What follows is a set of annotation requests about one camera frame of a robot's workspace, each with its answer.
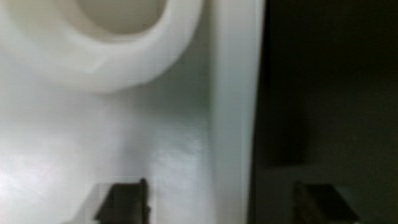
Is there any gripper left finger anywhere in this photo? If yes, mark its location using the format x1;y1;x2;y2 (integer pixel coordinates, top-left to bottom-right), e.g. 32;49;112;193
87;178;151;224

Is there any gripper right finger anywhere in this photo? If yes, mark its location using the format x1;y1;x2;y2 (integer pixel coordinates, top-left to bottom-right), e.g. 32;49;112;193
293;182;361;224

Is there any white square tabletop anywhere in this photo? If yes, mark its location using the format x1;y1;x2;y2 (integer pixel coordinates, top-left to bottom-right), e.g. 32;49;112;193
0;0;267;224

